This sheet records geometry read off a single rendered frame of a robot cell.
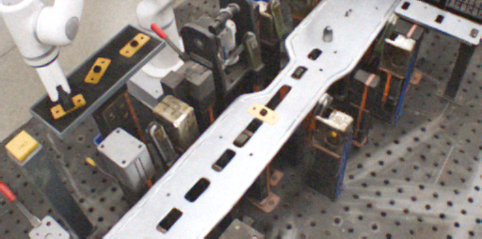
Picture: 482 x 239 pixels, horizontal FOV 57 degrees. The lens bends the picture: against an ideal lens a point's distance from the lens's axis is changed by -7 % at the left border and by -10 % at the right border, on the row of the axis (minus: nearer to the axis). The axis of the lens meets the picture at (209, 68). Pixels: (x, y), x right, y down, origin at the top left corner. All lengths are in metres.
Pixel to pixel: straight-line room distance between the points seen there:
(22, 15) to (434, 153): 1.27
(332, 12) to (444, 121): 0.54
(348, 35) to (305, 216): 0.56
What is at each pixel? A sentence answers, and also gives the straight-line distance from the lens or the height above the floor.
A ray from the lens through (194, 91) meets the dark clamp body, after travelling 1.29.
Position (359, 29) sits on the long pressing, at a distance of 1.51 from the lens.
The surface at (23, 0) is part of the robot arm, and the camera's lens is 0.96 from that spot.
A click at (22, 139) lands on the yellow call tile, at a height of 1.16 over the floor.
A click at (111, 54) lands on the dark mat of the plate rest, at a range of 1.28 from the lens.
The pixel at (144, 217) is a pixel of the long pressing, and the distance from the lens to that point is 1.15.
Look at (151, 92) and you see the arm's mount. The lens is 1.64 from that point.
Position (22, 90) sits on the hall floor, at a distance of 3.07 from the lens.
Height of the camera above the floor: 2.00
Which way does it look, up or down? 46 degrees down
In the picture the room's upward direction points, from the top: 9 degrees counter-clockwise
